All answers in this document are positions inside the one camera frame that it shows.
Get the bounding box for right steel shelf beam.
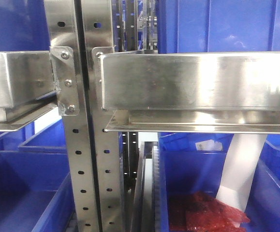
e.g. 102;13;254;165
95;51;280;134

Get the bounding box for steel shelf beam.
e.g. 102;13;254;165
95;51;280;134
0;51;57;132

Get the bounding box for left steel shelf beam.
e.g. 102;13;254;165
0;51;57;132

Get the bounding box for blue bin behind lower left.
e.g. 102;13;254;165
17;119;68;154

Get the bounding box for blue bin upper right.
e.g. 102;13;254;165
156;0;280;53

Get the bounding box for right perforated steel upright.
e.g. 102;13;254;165
81;0;126;232

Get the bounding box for perforated steel upright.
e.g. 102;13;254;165
44;0;100;232
81;0;126;232

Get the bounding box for red plastic bags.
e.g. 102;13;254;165
168;191;251;232

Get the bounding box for left perforated steel upright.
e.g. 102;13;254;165
44;0;100;232

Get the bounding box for blue bin upper left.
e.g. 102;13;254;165
0;0;50;51

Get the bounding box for steel corner bracket plate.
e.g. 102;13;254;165
50;46;79;116

